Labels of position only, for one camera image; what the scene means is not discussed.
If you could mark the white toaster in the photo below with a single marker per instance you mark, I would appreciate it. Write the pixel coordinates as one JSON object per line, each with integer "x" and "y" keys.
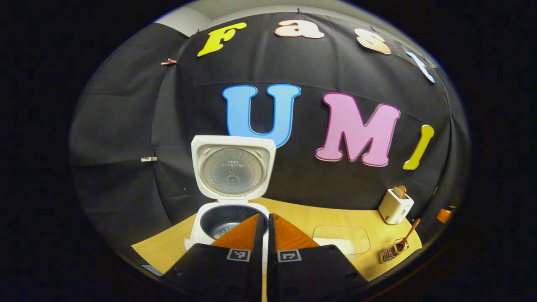
{"x": 392, "y": 208}

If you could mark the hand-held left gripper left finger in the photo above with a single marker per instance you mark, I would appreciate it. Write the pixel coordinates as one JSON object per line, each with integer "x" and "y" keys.
{"x": 218, "y": 277}

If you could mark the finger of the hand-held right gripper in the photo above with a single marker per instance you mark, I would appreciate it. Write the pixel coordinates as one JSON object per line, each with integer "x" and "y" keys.
{"x": 444, "y": 215}

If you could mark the copper cloth clip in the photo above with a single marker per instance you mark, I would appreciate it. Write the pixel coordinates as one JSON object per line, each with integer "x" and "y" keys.
{"x": 168, "y": 62}

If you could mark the white rice cooker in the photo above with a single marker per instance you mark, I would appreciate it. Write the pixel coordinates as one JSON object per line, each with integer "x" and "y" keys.
{"x": 233, "y": 143}

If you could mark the clear plastic container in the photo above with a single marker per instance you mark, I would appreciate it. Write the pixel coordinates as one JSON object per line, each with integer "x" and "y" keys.
{"x": 356, "y": 237}

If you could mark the black backdrop cloth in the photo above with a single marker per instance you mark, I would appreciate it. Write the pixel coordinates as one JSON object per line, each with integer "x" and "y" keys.
{"x": 327, "y": 184}

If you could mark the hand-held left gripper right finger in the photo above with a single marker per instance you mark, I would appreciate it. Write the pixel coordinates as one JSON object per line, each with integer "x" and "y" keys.
{"x": 314, "y": 277}

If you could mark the silver cloth clip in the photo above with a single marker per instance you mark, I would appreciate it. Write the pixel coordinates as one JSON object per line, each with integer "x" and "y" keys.
{"x": 149, "y": 159}

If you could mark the toast slice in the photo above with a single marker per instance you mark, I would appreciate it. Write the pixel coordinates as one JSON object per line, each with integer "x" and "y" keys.
{"x": 397, "y": 193}
{"x": 403, "y": 191}

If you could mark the brown wooden spoon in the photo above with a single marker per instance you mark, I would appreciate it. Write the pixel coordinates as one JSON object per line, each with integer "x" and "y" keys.
{"x": 412, "y": 230}

